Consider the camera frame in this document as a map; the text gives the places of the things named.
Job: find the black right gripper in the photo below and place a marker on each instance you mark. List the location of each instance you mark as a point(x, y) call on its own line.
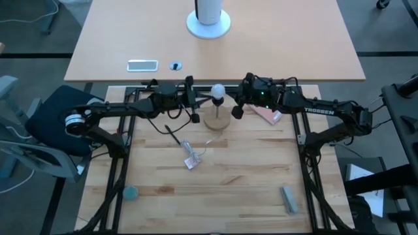
point(261, 93)

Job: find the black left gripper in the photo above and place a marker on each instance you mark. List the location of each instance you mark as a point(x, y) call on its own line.
point(166, 96)

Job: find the white light bulb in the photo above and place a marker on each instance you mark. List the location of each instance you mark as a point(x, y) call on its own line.
point(218, 90)

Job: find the wooden lamp stand black socket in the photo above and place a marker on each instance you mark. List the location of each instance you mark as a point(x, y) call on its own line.
point(217, 122)

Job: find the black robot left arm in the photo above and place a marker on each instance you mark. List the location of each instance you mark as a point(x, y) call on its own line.
point(111, 109)

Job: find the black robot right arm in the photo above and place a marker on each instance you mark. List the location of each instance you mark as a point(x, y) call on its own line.
point(326, 109)

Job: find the black pen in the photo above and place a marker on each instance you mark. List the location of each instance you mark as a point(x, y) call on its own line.
point(172, 134)

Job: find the light wooden desk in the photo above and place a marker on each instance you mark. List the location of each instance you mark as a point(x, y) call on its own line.
point(277, 42)

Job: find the grey rectangular block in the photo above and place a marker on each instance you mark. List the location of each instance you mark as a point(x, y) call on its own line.
point(290, 200)

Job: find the grey round pad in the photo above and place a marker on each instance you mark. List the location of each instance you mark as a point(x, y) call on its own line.
point(130, 193)

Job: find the white paper sheet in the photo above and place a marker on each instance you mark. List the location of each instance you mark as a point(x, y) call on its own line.
point(359, 173)

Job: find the dark office chair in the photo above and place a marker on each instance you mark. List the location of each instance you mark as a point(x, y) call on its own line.
point(45, 107)

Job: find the black equipment stand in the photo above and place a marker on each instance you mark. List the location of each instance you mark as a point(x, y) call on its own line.
point(401, 114)

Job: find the black chair base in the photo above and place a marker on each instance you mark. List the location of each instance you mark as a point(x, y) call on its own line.
point(382, 4)

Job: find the black frame clamp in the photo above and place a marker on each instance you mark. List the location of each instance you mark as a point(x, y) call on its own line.
point(151, 82)

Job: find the black aluminium table frame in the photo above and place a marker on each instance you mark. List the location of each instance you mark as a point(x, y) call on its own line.
point(145, 88)

